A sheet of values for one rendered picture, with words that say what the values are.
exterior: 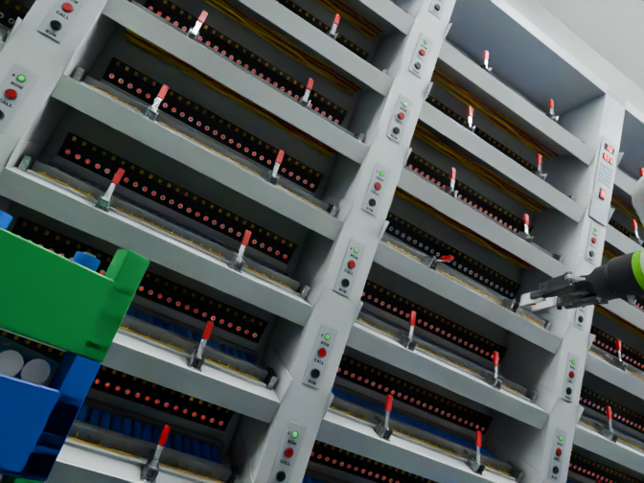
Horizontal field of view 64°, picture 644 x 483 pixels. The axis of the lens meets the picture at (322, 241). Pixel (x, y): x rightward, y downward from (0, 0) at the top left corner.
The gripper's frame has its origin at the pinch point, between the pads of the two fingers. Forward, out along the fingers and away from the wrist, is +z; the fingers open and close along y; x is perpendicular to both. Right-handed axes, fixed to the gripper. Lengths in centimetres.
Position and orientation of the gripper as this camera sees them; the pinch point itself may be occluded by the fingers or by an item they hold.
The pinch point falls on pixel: (538, 300)
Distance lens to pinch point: 135.1
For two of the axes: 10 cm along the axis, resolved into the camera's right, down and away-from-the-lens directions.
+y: 8.4, 4.3, 3.4
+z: -4.8, 3.1, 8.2
